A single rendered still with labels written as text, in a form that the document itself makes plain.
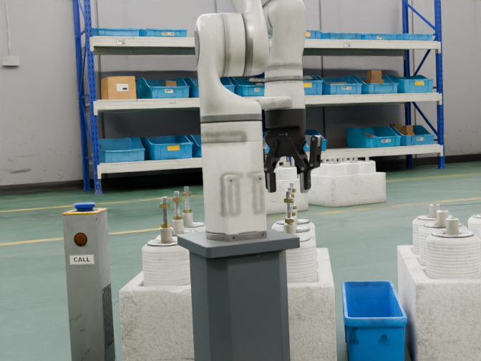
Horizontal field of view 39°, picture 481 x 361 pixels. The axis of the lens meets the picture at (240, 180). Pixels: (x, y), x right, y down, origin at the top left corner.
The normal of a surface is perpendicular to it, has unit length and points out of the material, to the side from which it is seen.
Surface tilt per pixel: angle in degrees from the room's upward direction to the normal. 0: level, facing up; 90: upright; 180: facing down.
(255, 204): 90
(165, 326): 90
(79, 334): 90
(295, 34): 105
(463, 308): 90
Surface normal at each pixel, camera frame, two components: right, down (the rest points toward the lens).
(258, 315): 0.38, 0.04
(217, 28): 0.12, -0.38
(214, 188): -0.61, 0.08
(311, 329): -0.10, 0.07
